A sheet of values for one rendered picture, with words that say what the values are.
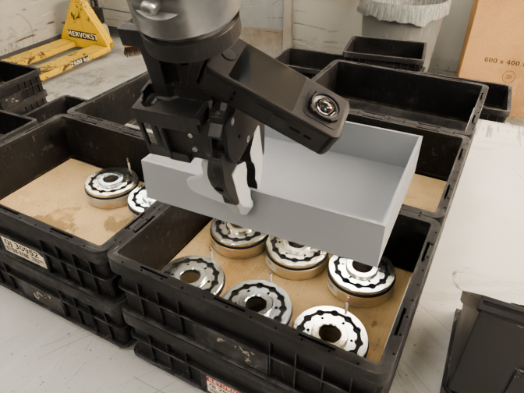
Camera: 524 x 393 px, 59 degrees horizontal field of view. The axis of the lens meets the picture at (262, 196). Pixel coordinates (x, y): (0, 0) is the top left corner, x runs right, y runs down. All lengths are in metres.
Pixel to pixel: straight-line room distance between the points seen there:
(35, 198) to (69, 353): 0.32
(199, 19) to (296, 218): 0.22
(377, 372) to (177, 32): 0.39
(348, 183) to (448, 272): 0.49
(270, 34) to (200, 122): 3.69
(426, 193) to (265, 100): 0.68
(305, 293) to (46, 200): 0.55
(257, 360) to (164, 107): 0.37
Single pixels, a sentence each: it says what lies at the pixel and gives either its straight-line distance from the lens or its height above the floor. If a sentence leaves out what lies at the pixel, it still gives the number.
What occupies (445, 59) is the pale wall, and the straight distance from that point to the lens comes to 3.76.
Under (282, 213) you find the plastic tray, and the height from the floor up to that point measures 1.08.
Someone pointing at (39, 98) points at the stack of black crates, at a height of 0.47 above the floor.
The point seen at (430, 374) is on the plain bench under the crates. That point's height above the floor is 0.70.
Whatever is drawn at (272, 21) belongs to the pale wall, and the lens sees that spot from 4.00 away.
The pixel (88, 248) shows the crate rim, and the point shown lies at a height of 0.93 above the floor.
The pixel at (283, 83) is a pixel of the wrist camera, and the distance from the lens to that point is 0.36.
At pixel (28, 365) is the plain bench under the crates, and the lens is 0.89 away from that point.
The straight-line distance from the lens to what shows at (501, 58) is 3.50.
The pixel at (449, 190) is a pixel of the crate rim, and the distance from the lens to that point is 0.82.
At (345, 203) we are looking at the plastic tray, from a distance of 0.53.
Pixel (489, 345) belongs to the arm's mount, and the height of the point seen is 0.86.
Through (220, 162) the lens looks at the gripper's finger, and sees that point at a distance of 0.36.
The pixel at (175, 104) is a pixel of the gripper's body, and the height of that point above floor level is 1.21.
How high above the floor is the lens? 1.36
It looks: 36 degrees down
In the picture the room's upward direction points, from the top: straight up
